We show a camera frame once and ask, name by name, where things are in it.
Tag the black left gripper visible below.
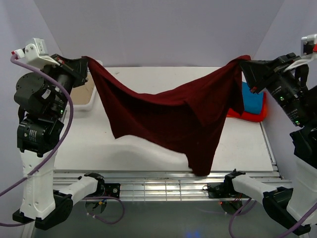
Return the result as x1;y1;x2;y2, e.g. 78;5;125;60
42;53;89;117

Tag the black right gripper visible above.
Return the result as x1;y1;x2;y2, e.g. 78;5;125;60
237;51;313;125

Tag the dark red t shirt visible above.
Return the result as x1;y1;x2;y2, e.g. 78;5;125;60
88;55;250;177

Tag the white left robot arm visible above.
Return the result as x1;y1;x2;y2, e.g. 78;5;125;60
12;54;105;230

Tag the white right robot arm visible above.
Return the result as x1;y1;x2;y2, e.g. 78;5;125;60
223;53;317;236

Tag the beige t shirt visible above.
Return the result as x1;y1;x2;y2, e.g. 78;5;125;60
70;85;94;105

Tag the white plastic basket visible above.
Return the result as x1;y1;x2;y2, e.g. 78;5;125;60
70;81;97;112

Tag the folded blue t shirt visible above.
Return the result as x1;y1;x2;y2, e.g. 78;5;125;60
242;82;264;115

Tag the folded orange red t shirt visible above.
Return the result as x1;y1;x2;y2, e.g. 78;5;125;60
226;92;268;122

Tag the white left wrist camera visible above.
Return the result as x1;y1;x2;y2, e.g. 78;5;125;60
11;38;60;69

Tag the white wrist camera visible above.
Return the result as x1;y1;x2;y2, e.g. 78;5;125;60
11;38;60;69
284;34;317;72

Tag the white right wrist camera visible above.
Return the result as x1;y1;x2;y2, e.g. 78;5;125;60
284;34;317;72

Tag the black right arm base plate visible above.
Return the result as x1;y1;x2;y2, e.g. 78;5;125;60
207;182;227;198

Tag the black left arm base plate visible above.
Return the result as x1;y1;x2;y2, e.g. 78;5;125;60
103;183;121;198

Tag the aluminium rail frame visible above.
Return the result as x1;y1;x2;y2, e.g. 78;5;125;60
49;170;295;202

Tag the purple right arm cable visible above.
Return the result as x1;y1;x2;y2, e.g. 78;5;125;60
227;198;317;238

